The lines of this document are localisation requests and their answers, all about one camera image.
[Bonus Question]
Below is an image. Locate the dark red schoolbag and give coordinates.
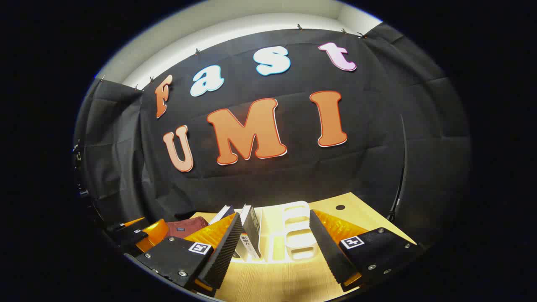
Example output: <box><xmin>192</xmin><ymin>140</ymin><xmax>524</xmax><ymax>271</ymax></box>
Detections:
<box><xmin>166</xmin><ymin>216</ymin><xmax>209</xmax><ymax>240</ymax></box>

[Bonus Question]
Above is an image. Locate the black backdrop cloth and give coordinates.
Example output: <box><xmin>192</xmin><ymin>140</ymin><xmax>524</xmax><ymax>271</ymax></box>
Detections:
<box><xmin>73</xmin><ymin>23</ymin><xmax>472</xmax><ymax>248</ymax></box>

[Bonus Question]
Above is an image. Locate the blue spine book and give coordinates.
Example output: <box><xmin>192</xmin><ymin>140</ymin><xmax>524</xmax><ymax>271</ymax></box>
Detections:
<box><xmin>209</xmin><ymin>205</ymin><xmax>235</xmax><ymax>225</ymax></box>

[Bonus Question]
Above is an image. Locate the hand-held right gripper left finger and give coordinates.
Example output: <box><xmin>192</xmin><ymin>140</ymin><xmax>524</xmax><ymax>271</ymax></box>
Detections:
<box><xmin>135</xmin><ymin>212</ymin><xmax>245</xmax><ymax>298</ymax></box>

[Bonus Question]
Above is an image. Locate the white plastic bookshelf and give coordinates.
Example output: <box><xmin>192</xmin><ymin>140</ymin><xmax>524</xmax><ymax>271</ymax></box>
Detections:
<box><xmin>235</xmin><ymin>200</ymin><xmax>321</xmax><ymax>265</ymax></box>

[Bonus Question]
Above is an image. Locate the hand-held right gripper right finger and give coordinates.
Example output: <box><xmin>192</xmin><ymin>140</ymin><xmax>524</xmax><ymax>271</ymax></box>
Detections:
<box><xmin>309</xmin><ymin>209</ymin><xmax>424</xmax><ymax>293</ymax></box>

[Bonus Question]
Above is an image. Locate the black strap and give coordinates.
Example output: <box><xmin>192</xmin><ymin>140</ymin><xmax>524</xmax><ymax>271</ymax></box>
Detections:
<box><xmin>387</xmin><ymin>113</ymin><xmax>408</xmax><ymax>222</ymax></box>

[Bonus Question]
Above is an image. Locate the grey white spine book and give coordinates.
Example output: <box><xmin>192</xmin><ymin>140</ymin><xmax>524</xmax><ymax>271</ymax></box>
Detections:
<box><xmin>235</xmin><ymin>204</ymin><xmax>263</xmax><ymax>259</ymax></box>

